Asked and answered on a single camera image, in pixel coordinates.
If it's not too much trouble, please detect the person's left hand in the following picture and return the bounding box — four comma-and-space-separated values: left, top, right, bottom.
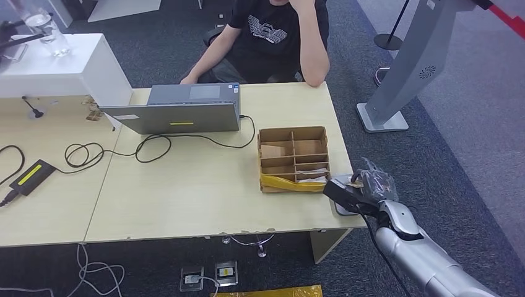
287, 0, 318, 13

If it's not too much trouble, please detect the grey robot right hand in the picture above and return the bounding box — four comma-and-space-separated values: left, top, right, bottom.
350, 157, 399, 206

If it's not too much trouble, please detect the grey card reader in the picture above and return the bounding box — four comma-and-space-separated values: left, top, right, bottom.
330, 174, 362, 217

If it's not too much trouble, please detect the person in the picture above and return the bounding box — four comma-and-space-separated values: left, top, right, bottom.
179, 0, 331, 88

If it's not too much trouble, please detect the grey laptop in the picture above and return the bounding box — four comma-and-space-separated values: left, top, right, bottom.
99, 82, 242, 136

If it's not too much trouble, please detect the black office chair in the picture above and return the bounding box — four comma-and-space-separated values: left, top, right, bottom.
202, 26, 230, 47

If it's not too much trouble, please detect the yellow plastic strip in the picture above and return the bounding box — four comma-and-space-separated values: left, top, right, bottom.
261, 173, 329, 193

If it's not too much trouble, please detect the wooden compartment organizer box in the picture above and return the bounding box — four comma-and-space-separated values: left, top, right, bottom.
257, 126, 331, 194

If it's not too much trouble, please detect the grey kiosk stand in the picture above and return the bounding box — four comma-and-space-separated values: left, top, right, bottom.
355, 0, 479, 134

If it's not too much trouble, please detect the clear glass vase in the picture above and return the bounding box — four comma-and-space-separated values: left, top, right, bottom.
9, 0, 72, 58

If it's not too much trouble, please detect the floor socket with yellow label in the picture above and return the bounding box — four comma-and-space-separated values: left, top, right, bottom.
214, 260, 239, 287

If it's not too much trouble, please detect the black stand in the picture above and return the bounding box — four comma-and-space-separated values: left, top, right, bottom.
0, 19, 45, 62

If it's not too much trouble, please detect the black power adapter yellow label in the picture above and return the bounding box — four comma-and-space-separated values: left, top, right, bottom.
9, 159, 57, 197

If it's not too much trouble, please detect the silver floor socket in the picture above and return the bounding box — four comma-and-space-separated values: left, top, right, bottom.
180, 265, 205, 292

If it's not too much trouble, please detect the red barrier belt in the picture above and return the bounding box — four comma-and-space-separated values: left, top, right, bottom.
477, 0, 525, 41

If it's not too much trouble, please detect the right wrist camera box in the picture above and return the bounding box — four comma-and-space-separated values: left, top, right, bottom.
323, 177, 380, 217

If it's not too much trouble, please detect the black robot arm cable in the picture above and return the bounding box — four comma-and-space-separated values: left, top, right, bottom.
357, 207, 412, 297

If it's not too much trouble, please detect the black laptop power cable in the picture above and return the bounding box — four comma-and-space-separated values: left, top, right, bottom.
55, 115, 257, 174

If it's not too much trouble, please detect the black stanchion post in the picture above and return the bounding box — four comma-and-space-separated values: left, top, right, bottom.
373, 0, 411, 51

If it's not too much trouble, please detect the round stanchion base ring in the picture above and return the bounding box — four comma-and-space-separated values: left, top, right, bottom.
374, 66, 391, 87

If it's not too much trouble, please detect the white pedestal box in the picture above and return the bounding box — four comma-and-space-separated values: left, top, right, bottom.
0, 33, 134, 108

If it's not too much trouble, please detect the thin black desk cable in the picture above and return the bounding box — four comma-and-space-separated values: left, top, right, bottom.
0, 145, 26, 187

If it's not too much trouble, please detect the white socket cable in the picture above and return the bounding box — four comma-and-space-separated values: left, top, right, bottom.
197, 275, 220, 297

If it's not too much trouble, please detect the white floor cable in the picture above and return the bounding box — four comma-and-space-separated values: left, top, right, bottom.
0, 244, 126, 297

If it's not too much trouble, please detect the black adapter mains cable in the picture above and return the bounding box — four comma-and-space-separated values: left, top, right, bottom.
0, 189, 20, 209

